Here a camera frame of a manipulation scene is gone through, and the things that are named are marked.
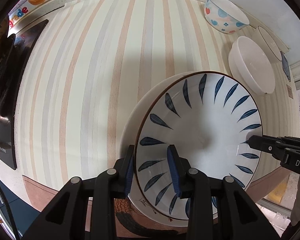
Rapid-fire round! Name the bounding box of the brown mat label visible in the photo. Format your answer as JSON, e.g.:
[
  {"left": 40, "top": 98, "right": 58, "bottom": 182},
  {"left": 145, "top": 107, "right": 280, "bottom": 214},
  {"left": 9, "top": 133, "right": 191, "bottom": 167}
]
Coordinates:
[{"left": 286, "top": 85, "right": 294, "bottom": 99}]

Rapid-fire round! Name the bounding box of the blue leaf pattern plate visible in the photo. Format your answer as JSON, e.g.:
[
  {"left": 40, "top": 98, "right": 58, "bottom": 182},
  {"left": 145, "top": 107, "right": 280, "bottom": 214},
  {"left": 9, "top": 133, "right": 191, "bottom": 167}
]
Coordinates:
[{"left": 135, "top": 72, "right": 263, "bottom": 221}]

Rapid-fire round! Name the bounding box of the plain white bowl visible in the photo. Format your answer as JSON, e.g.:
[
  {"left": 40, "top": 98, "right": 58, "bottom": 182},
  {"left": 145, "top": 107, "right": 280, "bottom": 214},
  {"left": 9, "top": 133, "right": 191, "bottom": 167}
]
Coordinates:
[{"left": 228, "top": 36, "right": 275, "bottom": 95}]

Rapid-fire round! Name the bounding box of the black induction cooktop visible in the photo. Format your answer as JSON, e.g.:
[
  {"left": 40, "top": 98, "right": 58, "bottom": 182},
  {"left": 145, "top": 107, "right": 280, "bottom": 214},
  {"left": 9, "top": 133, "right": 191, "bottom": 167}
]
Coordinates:
[{"left": 0, "top": 20, "right": 49, "bottom": 170}]

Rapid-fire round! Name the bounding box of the white bowl with dark rim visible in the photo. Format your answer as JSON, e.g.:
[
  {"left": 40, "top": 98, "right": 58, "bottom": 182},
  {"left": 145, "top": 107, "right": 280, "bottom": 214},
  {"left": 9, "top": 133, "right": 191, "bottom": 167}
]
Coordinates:
[{"left": 253, "top": 26, "right": 282, "bottom": 64}]

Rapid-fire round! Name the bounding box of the blue smartphone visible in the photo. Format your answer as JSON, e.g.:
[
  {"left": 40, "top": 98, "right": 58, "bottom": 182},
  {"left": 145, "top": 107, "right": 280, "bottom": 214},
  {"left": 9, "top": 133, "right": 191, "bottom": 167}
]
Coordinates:
[{"left": 280, "top": 51, "right": 291, "bottom": 82}]

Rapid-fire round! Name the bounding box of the white bowl with blue dots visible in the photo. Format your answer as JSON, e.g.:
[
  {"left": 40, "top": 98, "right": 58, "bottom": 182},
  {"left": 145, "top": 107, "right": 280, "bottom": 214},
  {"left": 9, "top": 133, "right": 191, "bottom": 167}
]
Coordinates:
[{"left": 204, "top": 0, "right": 250, "bottom": 34}]

